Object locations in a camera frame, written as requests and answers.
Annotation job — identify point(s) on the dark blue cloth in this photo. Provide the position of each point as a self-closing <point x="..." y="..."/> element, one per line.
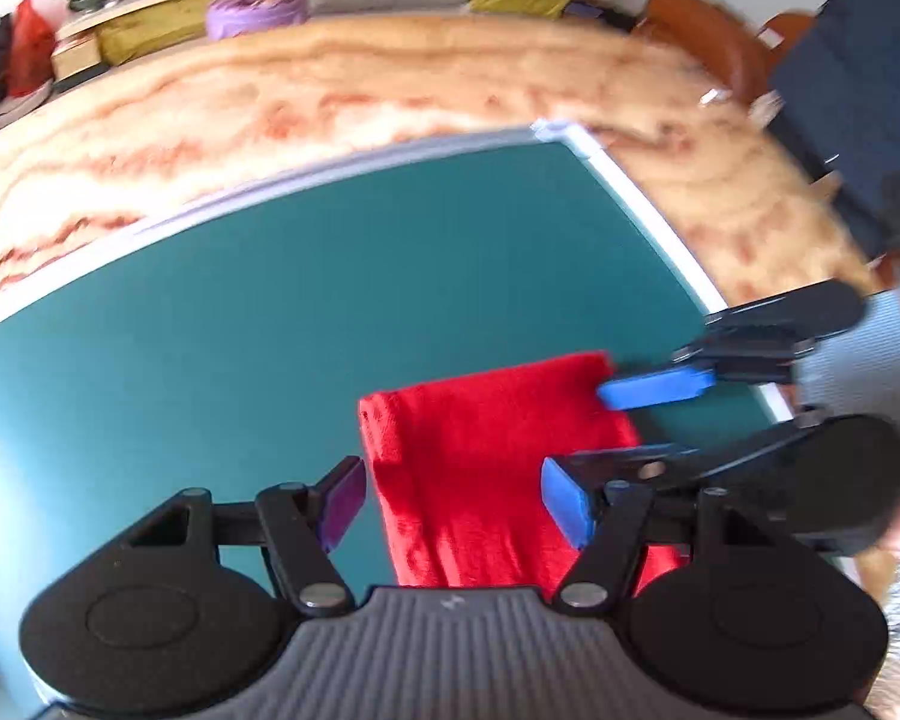
<point x="847" y="90"/>

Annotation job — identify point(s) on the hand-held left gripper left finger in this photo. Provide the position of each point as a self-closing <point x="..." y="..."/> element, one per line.
<point x="343" y="502"/>

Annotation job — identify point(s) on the gold cardboard box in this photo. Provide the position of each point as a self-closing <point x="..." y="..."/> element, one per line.
<point x="75" y="58"/>

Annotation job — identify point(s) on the dark blue box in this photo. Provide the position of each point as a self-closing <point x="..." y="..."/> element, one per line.
<point x="586" y="10"/>

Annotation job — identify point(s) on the wooden chair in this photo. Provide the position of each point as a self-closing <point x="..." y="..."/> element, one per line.
<point x="709" y="37"/>

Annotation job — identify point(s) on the long yellow wrapped bundle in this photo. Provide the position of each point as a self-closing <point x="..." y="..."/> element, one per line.
<point x="154" y="26"/>

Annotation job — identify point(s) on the red knitted cloth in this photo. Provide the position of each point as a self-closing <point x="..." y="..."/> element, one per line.
<point x="480" y="465"/>

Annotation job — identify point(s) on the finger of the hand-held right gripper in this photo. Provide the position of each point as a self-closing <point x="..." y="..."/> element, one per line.
<point x="656" y="388"/>
<point x="682" y="456"/>

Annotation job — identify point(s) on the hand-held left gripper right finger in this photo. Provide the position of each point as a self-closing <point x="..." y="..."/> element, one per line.
<point x="566" y="501"/>

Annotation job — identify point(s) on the white robot vacuum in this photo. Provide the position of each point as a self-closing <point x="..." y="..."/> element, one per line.
<point x="19" y="106"/>

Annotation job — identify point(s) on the green mat with white border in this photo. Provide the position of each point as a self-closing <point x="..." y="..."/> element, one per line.
<point x="270" y="315"/>

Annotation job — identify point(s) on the purple round basket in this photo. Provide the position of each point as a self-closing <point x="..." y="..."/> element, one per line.
<point x="259" y="7"/>

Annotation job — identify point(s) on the red plastic bag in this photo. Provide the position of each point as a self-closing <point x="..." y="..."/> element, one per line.
<point x="31" y="45"/>

